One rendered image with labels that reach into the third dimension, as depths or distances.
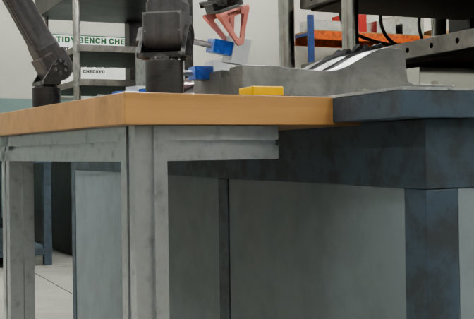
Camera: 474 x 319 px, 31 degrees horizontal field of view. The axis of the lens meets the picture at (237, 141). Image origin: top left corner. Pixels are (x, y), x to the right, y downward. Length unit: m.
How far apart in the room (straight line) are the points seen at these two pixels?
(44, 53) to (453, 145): 1.06
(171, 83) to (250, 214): 0.33
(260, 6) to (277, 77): 8.39
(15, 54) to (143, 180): 8.01
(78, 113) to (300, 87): 0.63
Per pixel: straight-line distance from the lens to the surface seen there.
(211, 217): 1.76
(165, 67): 1.39
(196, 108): 1.10
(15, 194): 1.61
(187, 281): 1.91
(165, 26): 1.41
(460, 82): 2.62
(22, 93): 9.05
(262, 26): 10.05
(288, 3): 3.18
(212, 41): 1.72
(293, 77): 1.71
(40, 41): 1.95
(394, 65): 1.83
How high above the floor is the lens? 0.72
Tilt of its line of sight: 1 degrees up
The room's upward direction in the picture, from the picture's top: 1 degrees counter-clockwise
